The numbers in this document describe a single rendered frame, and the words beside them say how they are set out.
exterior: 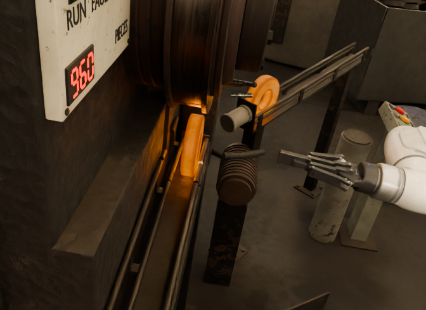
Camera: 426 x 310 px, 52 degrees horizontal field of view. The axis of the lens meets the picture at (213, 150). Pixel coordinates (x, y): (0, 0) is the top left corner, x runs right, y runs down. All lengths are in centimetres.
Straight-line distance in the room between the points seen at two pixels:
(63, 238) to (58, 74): 24
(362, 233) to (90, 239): 159
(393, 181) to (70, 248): 76
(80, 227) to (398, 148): 86
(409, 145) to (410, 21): 191
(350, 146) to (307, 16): 201
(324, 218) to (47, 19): 162
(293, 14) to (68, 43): 319
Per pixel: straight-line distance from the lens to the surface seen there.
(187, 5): 67
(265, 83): 138
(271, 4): 75
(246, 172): 137
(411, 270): 209
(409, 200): 113
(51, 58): 47
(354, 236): 207
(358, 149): 173
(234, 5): 71
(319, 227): 196
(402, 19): 304
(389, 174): 110
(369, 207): 197
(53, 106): 49
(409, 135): 125
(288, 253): 191
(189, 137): 99
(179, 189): 104
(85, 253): 61
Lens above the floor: 131
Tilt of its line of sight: 33 degrees down
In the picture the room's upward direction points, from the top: 9 degrees clockwise
